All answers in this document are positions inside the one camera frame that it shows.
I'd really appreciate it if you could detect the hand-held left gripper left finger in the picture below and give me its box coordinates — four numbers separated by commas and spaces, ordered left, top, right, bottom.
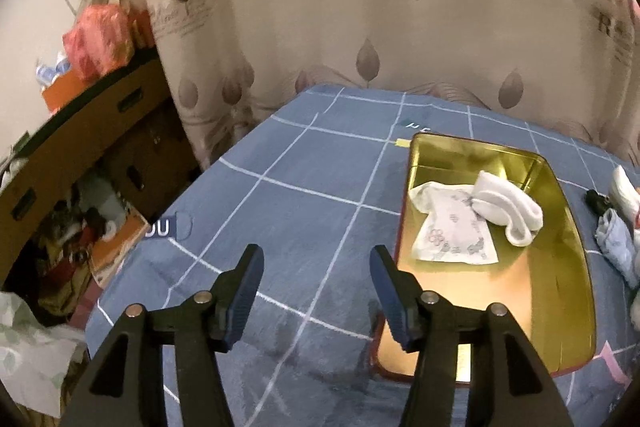
60, 243, 265, 427

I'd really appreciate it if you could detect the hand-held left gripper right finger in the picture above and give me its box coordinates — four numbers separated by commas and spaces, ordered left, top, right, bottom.
369, 244, 576, 427

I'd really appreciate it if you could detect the gold tin box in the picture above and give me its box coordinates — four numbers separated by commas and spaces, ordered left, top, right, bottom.
370, 133, 598, 388

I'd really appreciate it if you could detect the light blue sock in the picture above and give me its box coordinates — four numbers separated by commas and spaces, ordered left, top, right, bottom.
595, 208, 640, 290

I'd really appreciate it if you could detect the white patterned handkerchief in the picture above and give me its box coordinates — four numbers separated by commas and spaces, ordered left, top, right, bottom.
409, 182, 500, 265

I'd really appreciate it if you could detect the blue checked bed sheet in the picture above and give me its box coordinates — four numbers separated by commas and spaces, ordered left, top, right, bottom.
85, 84, 640, 427

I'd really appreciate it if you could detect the orange book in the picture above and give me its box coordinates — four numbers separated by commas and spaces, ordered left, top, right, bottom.
92, 202, 151, 288

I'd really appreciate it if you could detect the white sock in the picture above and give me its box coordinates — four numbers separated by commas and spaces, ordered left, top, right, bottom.
472, 170, 544, 248
607, 165, 640, 223

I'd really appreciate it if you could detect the pile of assorted clutter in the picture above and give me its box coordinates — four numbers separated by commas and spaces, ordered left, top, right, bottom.
30, 177, 131, 323

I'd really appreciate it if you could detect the white green patterned cloth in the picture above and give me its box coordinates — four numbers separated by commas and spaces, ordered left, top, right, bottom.
0, 292, 88, 418

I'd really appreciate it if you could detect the small black object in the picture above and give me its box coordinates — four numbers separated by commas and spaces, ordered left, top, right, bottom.
586, 189, 616, 215

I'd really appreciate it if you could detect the brown cardboard box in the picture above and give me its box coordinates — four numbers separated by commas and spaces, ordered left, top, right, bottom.
0, 52, 201, 268

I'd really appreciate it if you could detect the orange box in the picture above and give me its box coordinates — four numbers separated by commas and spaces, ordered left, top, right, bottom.
41, 69, 88, 112

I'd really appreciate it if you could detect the leaf print curtain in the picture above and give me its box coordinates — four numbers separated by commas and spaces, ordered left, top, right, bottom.
82, 0, 640, 172

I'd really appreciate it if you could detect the red plastic bag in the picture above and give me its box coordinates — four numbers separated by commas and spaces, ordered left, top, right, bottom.
62, 4, 136, 82

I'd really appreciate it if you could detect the clear plastic bottle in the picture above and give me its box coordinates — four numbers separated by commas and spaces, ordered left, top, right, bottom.
35, 52, 71, 86

